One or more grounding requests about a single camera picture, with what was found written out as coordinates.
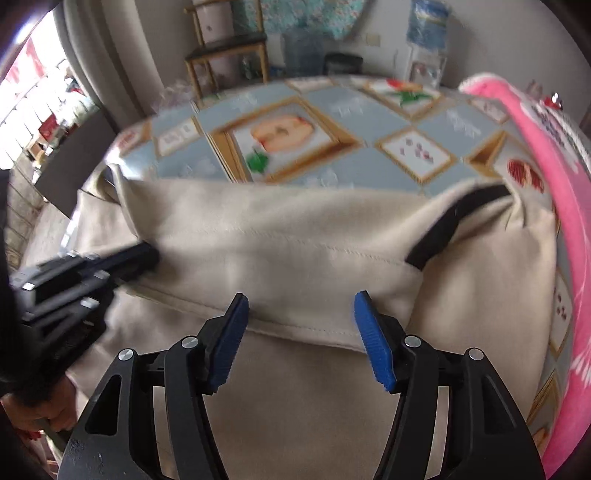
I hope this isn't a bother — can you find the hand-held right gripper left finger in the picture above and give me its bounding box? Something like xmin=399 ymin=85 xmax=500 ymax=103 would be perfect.
xmin=58 ymin=293 xmax=250 ymax=480

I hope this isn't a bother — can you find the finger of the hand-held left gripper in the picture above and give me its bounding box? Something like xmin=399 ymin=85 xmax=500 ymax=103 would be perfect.
xmin=69 ymin=242 xmax=160 ymax=288

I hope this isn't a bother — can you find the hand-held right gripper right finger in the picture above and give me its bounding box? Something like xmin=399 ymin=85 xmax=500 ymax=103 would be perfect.
xmin=353 ymin=291 xmax=546 ymax=480

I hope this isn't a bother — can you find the beige zip jacket black trim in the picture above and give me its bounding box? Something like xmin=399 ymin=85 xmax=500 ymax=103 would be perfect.
xmin=21 ymin=178 xmax=561 ymax=480

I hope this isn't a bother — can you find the person's left hand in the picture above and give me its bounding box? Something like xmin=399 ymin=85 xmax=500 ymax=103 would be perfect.
xmin=0 ymin=376 xmax=79 ymax=444

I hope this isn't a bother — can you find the dark flat board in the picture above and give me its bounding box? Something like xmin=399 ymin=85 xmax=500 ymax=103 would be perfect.
xmin=34 ymin=108 xmax=119 ymax=217

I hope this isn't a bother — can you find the pink floral blanket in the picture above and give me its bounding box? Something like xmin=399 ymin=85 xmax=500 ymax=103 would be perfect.
xmin=459 ymin=71 xmax=591 ymax=480

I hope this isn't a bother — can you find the patterned fruit print tablecloth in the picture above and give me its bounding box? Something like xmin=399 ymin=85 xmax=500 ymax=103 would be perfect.
xmin=106 ymin=74 xmax=579 ymax=462

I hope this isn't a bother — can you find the wooden chair dark seat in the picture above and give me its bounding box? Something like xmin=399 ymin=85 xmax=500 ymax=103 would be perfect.
xmin=184 ymin=0 xmax=271 ymax=100

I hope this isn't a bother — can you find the pale cardboard box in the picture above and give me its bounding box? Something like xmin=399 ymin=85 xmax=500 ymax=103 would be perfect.
xmin=196 ymin=0 xmax=232 ymax=46

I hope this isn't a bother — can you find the white water dispenser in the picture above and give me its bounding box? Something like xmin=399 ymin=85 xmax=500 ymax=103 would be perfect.
xmin=406 ymin=48 xmax=448 ymax=88

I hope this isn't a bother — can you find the blue water bottle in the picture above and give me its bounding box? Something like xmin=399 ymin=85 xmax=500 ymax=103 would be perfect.
xmin=407 ymin=0 xmax=451 ymax=51

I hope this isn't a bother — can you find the teal floral wall cloth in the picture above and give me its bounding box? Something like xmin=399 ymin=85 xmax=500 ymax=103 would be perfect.
xmin=231 ymin=0 xmax=376 ymax=40

